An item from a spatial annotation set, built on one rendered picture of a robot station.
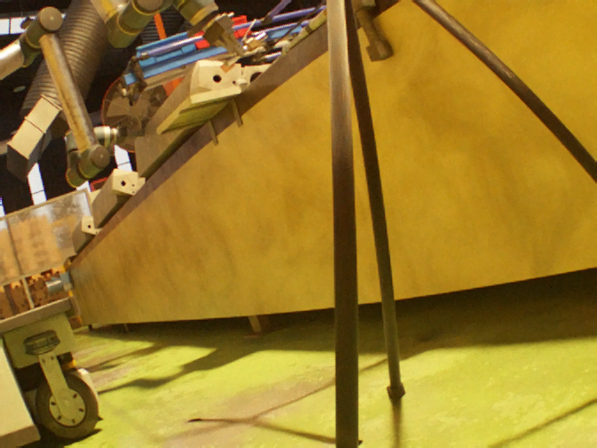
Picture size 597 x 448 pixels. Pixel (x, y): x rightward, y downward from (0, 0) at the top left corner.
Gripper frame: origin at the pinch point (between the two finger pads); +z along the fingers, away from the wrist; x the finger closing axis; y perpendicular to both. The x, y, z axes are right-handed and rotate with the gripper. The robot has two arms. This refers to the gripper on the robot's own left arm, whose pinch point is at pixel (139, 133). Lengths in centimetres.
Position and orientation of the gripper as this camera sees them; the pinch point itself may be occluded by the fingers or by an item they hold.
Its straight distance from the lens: 291.8
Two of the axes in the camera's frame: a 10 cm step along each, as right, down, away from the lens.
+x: -4.9, 1.6, 8.6
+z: 8.5, -1.2, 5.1
